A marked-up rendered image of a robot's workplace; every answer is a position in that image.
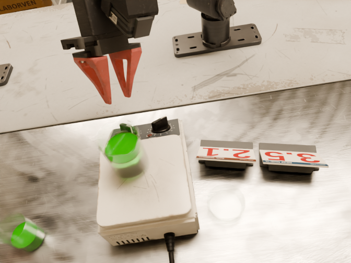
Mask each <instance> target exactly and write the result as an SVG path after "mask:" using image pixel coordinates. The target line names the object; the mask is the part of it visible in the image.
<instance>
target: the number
mask: <svg viewBox="0 0 351 263"><path fill-rule="evenodd" d="M262 154H263V157H264V160H271V161H288V162H304V163H321V164H325V163H324V162H323V161H322V160H321V159H320V158H319V156H318V155H317V154H313V153H294V152H276V151H262Z"/></svg>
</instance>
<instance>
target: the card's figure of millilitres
mask: <svg viewBox="0 0 351 263"><path fill-rule="evenodd" d="M198 156H207V157H224V158H241V159H254V157H253V153H252V150H242V149H223V148H205V147H201V149H200V152H199V155H198Z"/></svg>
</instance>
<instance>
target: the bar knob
mask: <svg viewBox="0 0 351 263"><path fill-rule="evenodd" d="M151 125H152V129H151V131H152V132H153V133H157V134H158V133H164V132H166V131H168V130H169V129H170V125H169V124H168V120H167V116H163V117H161V118H159V119H157V120H155V121H153V122H152V123H151Z"/></svg>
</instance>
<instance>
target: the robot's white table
mask: <svg viewBox="0 0 351 263"><path fill-rule="evenodd" d="M233 1H234V3H235V7H236V9H237V13H236V14H234V15H233V16H231V17H230V27H233V26H239V25H246V24H250V23H253V24H255V25H256V27H257V29H258V31H259V33H260V35H261V37H262V42H261V44H260V45H254V46H248V47H241V48H237V49H231V50H224V51H218V52H211V53H205V54H199V55H192V56H186V57H179V58H177V57H175V55H174V49H173V42H172V38H173V37H174V36H176V35H183V34H189V33H195V32H202V24H201V12H200V11H198V10H196V9H193V8H191V7H189V6H188V4H187V2H186V0H157V2H158V8H159V12H158V15H155V18H154V20H153V24H152V27H151V31H150V35H149V36H146V37H141V38H136V39H135V38H130V39H128V42H129V43H141V48H142V54H141V57H140V60H139V63H138V67H137V70H136V73H135V76H134V81H133V87H132V93H131V97H130V98H127V97H125V96H124V94H123V92H122V89H121V87H120V84H119V81H118V79H117V76H116V74H115V71H114V68H113V65H112V63H111V60H110V57H109V55H108V54H107V55H104V56H107V58H108V65H109V75H110V86H111V100H112V104H106V103H105V102H104V100H103V99H102V97H101V95H100V94H99V92H98V91H97V89H96V87H95V86H94V84H93V83H92V82H91V81H90V80H89V79H88V77H87V76H86V75H85V74H84V73H83V72H82V71H81V69H80V68H79V67H78V66H77V65H76V64H75V62H74V59H73V56H72V53H75V52H80V51H84V49H83V50H76V49H75V48H74V47H73V48H71V49H70V50H63V48H62V44H61V40H62V39H69V38H74V37H80V36H81V34H80V30H79V26H78V22H77V18H76V14H75V10H74V6H73V2H72V3H66V4H60V5H54V6H48V7H42V8H36V9H30V10H24V11H18V12H14V13H8V14H2V15H0V65H1V64H8V63H10V64H11V65H12V67H13V70H12V72H11V75H10V78H9V81H8V83H7V84H6V85H4V86H1V87H0V134H5V133H12V132H19V131H23V130H30V129H36V128H43V127H50V126H56V125H63V124H70V123H77V122H83V121H90V120H95V119H101V118H108V117H113V116H121V115H128V114H135V113H141V112H148V111H155V110H162V109H168V108H173V107H180V106H186V105H193V104H200V103H206V102H213V101H220V100H227V99H233V98H240V97H247V96H251V95H257V94H264V93H271V92H278V91H285V90H291V89H298V88H305V87H312V86H318V85H325V84H329V83H336V82H342V81H349V80H351V0H233Z"/></svg>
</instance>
